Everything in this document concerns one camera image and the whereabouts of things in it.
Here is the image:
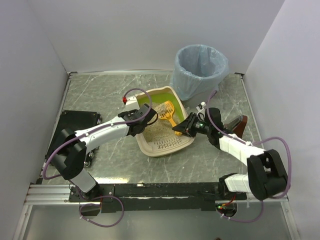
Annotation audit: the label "orange plastic litter scoop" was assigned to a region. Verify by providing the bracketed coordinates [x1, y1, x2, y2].
[158, 100, 177, 127]

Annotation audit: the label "beige green litter box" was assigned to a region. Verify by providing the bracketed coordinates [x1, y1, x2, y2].
[135, 86, 194, 157]

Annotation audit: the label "brown wooden metronome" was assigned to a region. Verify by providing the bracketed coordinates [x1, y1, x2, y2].
[224, 115, 248, 138]

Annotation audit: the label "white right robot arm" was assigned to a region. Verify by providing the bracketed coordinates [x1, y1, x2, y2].
[172, 107, 290, 201]

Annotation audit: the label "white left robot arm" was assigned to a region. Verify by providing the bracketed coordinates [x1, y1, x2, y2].
[49, 103, 158, 198]

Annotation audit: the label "beige cat litter pellets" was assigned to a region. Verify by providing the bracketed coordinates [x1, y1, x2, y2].
[142, 103, 182, 143]

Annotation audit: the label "grey bin with blue bag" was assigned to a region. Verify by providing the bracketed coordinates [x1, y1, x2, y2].
[169, 44, 230, 108]

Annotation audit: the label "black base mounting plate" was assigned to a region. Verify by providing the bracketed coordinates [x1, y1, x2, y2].
[68, 182, 247, 213]

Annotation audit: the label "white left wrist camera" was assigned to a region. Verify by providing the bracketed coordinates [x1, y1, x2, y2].
[122, 96, 140, 112]

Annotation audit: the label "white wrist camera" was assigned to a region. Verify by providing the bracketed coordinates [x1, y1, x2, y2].
[196, 101, 206, 117]
[122, 96, 140, 112]

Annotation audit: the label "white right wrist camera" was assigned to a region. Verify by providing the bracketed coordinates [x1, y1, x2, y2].
[196, 101, 206, 117]

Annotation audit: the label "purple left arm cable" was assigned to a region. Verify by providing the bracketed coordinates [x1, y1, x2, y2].
[42, 87, 154, 228]

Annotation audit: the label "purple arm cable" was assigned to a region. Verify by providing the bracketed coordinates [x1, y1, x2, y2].
[42, 87, 154, 228]
[204, 90, 292, 223]

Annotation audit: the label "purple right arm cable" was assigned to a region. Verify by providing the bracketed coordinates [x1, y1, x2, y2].
[204, 90, 292, 223]

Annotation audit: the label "aluminium frame rail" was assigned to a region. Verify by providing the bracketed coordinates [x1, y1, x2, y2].
[24, 184, 75, 206]

